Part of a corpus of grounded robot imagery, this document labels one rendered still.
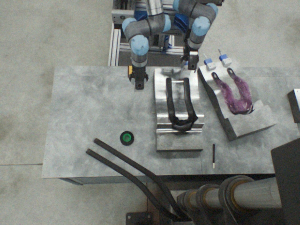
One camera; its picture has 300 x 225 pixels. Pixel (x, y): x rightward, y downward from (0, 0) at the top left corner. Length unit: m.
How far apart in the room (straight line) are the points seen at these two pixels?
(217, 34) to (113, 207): 2.10
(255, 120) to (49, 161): 1.17
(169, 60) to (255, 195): 1.94
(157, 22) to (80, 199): 1.57
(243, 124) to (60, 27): 2.19
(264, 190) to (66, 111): 1.22
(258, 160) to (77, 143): 1.05
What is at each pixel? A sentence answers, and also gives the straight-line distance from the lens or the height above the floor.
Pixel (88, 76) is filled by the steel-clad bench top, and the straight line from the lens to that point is 1.59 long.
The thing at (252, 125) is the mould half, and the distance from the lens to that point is 1.47.
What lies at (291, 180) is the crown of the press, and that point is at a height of 1.84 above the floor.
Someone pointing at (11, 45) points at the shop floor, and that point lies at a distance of 2.96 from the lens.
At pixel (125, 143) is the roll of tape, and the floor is 0.84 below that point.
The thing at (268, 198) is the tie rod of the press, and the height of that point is 1.70.
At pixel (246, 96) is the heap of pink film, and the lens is 1.55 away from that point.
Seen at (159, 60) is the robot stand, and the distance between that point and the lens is 2.35.
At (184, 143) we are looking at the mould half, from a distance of 1.37.
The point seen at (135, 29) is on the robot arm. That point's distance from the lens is 1.15.
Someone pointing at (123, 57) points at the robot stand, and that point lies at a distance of 2.36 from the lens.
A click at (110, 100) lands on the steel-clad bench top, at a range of 1.50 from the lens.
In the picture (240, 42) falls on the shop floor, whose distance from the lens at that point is 2.98.
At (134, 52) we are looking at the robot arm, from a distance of 1.09.
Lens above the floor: 2.16
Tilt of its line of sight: 69 degrees down
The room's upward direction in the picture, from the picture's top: 9 degrees clockwise
